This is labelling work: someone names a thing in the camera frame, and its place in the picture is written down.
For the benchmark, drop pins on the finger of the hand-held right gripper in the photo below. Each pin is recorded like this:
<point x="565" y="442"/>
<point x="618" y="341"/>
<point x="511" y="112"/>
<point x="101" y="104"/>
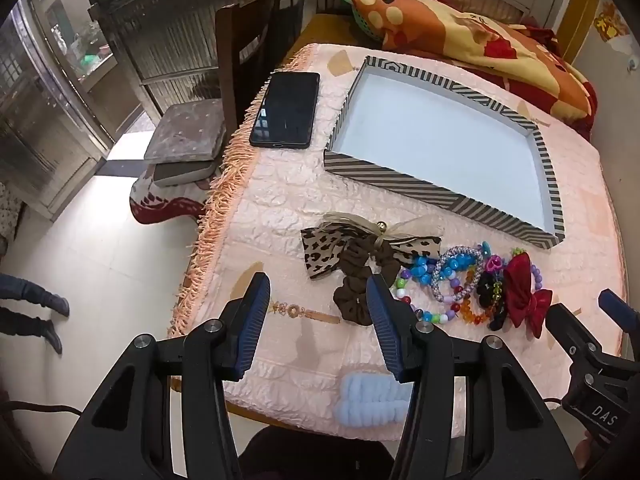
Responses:
<point x="595" y="390"/>
<point x="617" y="310"/>

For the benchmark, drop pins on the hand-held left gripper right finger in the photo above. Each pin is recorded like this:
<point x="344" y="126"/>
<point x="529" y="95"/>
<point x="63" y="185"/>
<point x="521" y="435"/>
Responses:
<point x="385" y="320"/>

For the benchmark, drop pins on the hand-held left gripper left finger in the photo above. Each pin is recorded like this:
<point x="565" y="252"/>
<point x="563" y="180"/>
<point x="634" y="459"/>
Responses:
<point x="250" y="320"/>

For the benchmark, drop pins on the brown scrunchie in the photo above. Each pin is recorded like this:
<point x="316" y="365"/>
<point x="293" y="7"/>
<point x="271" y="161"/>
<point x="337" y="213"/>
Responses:
<point x="347" y="300"/>
<point x="360" y="255"/>

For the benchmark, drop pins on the light blue fuzzy scrunchie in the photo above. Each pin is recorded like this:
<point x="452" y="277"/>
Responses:
<point x="365" y="402"/>

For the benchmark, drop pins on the leopard print hair bow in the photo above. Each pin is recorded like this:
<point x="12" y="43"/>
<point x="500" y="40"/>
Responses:
<point x="320" y="255"/>

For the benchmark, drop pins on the red satin hair bow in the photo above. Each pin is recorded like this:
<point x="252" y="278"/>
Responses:
<point x="522" y="295"/>

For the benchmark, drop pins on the striped shallow cardboard tray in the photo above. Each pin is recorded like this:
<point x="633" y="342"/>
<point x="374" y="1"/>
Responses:
<point x="440" y="135"/>

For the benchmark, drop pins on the person's right hand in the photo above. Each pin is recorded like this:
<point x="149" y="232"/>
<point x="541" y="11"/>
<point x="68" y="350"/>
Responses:
<point x="584" y="457"/>

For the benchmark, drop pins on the pink fringed tablecloth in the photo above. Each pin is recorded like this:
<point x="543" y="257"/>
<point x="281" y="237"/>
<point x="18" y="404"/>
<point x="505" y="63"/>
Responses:
<point x="280" y="195"/>

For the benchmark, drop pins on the red white patterned stool cover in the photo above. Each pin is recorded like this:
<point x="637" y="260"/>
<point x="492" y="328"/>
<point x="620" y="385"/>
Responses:
<point x="165" y="205"/>

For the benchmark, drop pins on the person's dark red clothing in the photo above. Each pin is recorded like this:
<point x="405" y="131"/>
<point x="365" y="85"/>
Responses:
<point x="315" y="455"/>

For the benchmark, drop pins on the grey square cushion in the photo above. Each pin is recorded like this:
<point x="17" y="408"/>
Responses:
<point x="187" y="130"/>

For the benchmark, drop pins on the black smartphone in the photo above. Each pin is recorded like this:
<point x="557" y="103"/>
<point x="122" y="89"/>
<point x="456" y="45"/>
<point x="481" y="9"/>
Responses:
<point x="285" y="110"/>

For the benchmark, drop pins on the dark wooden chair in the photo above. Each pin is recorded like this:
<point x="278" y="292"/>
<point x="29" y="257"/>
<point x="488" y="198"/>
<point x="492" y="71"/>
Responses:
<point x="235" y="60"/>

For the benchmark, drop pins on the wooden chair with cushion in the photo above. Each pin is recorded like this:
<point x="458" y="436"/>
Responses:
<point x="165" y="35"/>

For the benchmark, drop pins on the green patterned cushion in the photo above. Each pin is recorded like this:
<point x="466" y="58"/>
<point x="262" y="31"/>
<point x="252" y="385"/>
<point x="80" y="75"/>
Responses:
<point x="365" y="22"/>

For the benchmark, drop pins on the orange yellow printed blanket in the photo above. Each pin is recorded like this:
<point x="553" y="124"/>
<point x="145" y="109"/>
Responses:
<point x="450" y="25"/>

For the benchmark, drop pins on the glass door cabinet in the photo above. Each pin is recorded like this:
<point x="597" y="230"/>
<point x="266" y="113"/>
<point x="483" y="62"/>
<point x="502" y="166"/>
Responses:
<point x="55" y="85"/>

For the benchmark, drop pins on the red yellow wall decoration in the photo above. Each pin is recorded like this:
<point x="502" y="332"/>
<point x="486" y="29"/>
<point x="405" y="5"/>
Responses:
<point x="611" y="22"/>

